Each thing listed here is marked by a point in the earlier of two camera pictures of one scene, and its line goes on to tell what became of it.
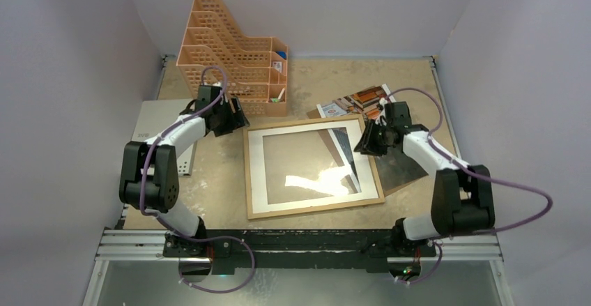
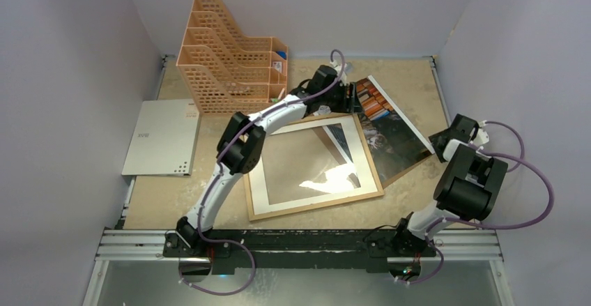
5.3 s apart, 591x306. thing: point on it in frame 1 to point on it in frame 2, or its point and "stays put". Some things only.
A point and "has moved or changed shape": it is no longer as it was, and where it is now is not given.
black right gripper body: [372, 139] to [440, 144]
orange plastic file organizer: [254, 69] stays put
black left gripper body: [226, 120] to [336, 99]
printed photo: [365, 103] has moved or changed shape
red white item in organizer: [278, 65] stays put
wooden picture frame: [362, 146] has moved or changed shape
